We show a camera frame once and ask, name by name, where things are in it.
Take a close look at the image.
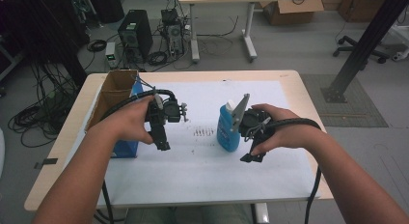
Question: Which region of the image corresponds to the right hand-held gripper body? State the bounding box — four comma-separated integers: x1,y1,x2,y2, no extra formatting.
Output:
231,93,277,164

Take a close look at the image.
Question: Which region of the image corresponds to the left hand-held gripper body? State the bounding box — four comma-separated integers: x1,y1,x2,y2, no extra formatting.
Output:
145,93,183,152

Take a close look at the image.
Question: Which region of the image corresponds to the blue bottle with white cap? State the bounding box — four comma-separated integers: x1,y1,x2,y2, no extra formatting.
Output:
216,99,242,154

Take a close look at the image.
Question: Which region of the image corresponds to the person's left hand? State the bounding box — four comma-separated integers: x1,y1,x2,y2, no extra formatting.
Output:
106,95,155,146

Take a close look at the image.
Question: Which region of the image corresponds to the person's right hand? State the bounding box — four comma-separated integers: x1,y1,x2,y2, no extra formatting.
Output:
250,102,318,156

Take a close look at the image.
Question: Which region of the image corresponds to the open cardboard box blue side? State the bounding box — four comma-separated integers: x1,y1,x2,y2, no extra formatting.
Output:
84,69,145,159

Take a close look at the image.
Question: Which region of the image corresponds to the light wooden table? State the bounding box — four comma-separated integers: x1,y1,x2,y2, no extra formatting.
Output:
23,69,335,212

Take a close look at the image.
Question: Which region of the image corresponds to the white paper sheet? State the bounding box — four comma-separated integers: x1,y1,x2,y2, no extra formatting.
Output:
64,80,321,209

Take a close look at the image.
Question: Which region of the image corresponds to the small open computer case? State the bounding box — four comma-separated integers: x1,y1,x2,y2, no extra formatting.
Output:
160,8,186,58

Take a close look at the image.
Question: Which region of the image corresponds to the white power supply unit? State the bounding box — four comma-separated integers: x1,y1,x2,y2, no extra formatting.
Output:
104,42,117,70

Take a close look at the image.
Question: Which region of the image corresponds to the black computer tower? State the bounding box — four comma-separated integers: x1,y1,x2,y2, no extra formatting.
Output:
117,9,154,60

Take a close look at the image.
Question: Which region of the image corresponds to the white table leg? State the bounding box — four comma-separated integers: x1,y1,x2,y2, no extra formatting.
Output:
253,202,270,224

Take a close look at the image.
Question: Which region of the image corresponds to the grey floor mat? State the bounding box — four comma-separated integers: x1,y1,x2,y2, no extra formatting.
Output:
300,72,389,128

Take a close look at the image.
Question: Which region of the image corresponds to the open brown cardboard box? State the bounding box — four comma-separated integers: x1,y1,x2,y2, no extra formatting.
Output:
258,0,325,26

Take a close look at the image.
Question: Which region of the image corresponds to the black tape strip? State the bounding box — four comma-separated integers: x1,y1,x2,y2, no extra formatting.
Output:
34,157,59,170

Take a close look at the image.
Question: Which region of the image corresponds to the black office chair base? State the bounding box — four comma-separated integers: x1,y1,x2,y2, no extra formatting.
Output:
332,35,391,66

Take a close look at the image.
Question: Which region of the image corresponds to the black metal stand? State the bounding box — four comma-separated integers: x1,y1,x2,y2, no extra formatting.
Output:
320,0,409,104

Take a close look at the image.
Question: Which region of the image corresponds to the black curtain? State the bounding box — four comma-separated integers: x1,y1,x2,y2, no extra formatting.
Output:
0,0,92,88

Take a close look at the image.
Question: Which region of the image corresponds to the closed brown cardboard box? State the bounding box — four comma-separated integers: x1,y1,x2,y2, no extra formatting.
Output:
337,0,392,24

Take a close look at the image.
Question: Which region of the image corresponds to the white plastic device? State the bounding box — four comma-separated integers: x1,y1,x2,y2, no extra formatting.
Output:
389,23,409,63

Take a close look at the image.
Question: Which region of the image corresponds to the left hand-held gripper black cable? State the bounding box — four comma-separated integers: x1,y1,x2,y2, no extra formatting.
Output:
99,88,177,224

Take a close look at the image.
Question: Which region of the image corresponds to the hand-held gripper black cable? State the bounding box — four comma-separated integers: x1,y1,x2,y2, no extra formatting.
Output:
99,88,177,224
265,117,323,224

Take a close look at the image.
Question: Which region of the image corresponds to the coiled black cable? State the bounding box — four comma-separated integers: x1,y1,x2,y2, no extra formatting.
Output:
146,50,169,67
86,39,108,53

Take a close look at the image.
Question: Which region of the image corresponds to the loose black floor cable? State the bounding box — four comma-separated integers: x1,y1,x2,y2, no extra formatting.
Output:
195,15,240,39

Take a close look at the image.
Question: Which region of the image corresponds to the right hand-held gripper black cable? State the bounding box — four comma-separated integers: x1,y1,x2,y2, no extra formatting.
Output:
265,117,323,224

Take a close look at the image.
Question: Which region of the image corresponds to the tangle of black floor cables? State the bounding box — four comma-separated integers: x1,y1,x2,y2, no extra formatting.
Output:
7,61,85,149

